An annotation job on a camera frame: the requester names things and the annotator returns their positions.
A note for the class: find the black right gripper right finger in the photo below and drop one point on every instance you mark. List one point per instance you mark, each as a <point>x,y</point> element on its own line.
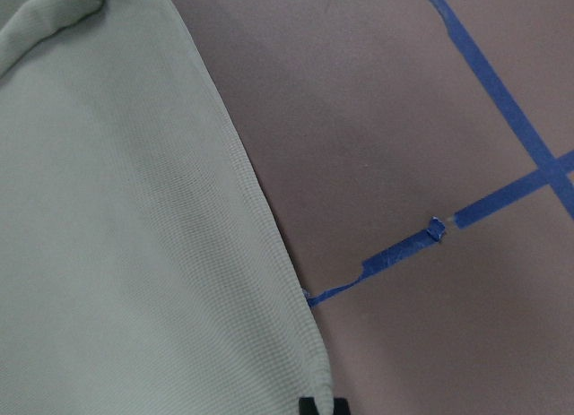
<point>341,406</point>

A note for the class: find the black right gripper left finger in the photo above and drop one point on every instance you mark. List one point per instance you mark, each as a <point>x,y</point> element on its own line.
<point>307,406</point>

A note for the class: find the olive green long-sleeve shirt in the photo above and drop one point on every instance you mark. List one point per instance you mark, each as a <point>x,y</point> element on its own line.
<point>142,271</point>

